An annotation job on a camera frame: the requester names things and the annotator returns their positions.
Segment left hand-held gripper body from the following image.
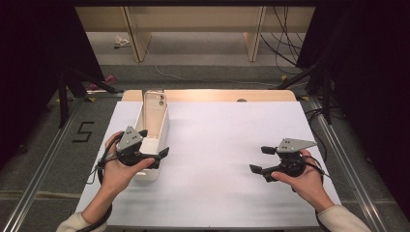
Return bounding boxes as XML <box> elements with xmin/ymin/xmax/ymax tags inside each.
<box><xmin>115</xmin><ymin>126</ymin><xmax>161</xmax><ymax>170</ymax></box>

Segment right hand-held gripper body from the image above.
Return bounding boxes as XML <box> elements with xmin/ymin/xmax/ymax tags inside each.
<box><xmin>263</xmin><ymin>137</ymin><xmax>318</xmax><ymax>183</ymax></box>

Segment white storage box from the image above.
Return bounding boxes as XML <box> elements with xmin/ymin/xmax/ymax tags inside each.
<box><xmin>133</xmin><ymin>91</ymin><xmax>171</xmax><ymax>182</ymax></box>

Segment beige phone case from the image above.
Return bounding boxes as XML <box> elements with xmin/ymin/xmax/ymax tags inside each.
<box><xmin>143</xmin><ymin>90</ymin><xmax>168</xmax><ymax>138</ymax></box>

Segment person's left hand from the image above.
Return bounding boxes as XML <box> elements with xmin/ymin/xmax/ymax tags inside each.
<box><xmin>101</xmin><ymin>130</ymin><xmax>156</xmax><ymax>197</ymax></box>

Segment person's right hand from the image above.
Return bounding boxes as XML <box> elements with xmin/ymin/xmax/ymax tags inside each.
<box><xmin>271</xmin><ymin>149</ymin><xmax>336</xmax><ymax>214</ymax></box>

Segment white paper sheet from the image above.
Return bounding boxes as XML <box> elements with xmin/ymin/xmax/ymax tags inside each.
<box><xmin>75</xmin><ymin>101</ymin><xmax>342</xmax><ymax>228</ymax></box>

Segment black metal stand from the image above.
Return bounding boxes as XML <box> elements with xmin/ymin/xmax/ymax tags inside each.
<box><xmin>272</xmin><ymin>62</ymin><xmax>335</xmax><ymax>125</ymax></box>

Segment pink floor object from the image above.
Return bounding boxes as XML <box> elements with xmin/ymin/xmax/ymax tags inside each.
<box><xmin>88</xmin><ymin>73</ymin><xmax>117</xmax><ymax>91</ymax></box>

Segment wooden table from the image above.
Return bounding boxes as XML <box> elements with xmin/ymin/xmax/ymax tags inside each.
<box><xmin>121</xmin><ymin>89</ymin><xmax>298</xmax><ymax>102</ymax></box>

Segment black tripod stand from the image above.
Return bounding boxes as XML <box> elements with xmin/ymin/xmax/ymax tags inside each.
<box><xmin>57</xmin><ymin>66</ymin><xmax>124</xmax><ymax>130</ymax></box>

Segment crumpled white paper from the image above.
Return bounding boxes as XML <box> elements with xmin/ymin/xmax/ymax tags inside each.
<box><xmin>113</xmin><ymin>35</ymin><xmax>131</xmax><ymax>49</ymax></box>

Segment black curtain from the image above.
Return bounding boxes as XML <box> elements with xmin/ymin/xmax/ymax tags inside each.
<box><xmin>0</xmin><ymin>0</ymin><xmax>104</xmax><ymax>168</ymax></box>
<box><xmin>296</xmin><ymin>0</ymin><xmax>410</xmax><ymax>220</ymax></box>

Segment wooden shelf unit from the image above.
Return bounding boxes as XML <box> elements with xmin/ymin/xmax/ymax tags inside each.
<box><xmin>74</xmin><ymin>6</ymin><xmax>316</xmax><ymax>63</ymax></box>

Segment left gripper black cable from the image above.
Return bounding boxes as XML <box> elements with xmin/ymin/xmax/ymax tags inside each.
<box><xmin>76</xmin><ymin>134</ymin><xmax>125</xmax><ymax>232</ymax></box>

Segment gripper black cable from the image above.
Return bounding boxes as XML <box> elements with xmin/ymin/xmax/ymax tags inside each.
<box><xmin>301</xmin><ymin>156</ymin><xmax>342</xmax><ymax>188</ymax></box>
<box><xmin>76</xmin><ymin>134</ymin><xmax>125</xmax><ymax>232</ymax></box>

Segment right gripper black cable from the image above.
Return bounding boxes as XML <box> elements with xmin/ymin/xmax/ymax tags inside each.
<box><xmin>301</xmin><ymin>156</ymin><xmax>342</xmax><ymax>188</ymax></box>

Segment aluminium floor rail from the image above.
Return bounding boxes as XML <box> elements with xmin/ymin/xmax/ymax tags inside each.
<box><xmin>306</xmin><ymin>96</ymin><xmax>386</xmax><ymax>232</ymax></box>
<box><xmin>1</xmin><ymin>96</ymin><xmax>81</xmax><ymax>232</ymax></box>

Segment white floor cable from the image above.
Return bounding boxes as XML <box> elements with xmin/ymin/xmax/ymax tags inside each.
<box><xmin>154</xmin><ymin>65</ymin><xmax>278</xmax><ymax>87</ymax></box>

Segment black hanging cables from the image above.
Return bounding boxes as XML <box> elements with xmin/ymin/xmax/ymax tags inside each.
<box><xmin>260</xmin><ymin>6</ymin><xmax>306</xmax><ymax>76</ymax></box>

